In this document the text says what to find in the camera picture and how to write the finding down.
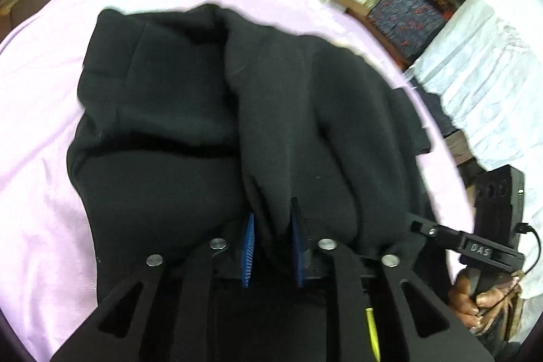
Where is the pink printed blanket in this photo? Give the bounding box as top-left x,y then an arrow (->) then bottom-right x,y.
0,0 -> 480,359

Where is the dark patterned box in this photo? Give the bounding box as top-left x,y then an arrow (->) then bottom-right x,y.
419,90 -> 460,139

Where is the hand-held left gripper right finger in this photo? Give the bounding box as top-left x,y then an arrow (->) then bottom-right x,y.
289,198 -> 495,362

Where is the white lace curtain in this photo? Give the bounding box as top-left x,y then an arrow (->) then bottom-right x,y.
402,0 -> 543,172

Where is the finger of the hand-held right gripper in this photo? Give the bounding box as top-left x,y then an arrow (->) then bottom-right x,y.
407,217 -> 466,250

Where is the black hooded jacket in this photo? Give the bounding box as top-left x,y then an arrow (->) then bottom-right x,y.
65,3 -> 434,362

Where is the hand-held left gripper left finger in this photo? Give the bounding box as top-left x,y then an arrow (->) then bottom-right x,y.
51,213 -> 256,362

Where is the person's right hand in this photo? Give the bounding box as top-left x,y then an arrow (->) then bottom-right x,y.
449,275 -> 516,331

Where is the black cable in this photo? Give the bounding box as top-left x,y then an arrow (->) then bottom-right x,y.
514,222 -> 539,274

